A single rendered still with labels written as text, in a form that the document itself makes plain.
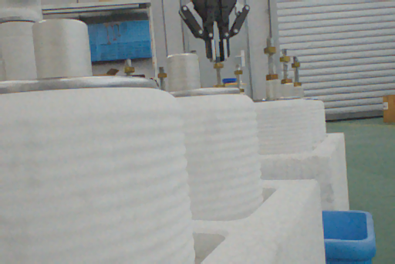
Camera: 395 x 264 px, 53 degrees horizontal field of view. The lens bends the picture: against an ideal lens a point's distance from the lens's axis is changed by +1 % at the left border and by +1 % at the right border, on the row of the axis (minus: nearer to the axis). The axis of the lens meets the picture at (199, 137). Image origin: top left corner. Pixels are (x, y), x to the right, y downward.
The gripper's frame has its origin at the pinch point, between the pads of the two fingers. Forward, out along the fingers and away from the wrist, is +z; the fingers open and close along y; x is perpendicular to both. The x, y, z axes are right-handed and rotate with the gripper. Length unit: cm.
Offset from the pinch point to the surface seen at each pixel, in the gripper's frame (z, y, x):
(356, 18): -113, -368, -438
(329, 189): 21.5, -3.4, 27.1
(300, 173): 19.5, -0.8, 25.1
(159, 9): -149, -87, -505
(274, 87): 8.4, -1.9, 17.6
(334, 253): 24.4, 3.9, 38.4
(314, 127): 14.9, -11.6, 11.4
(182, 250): 17, 20, 53
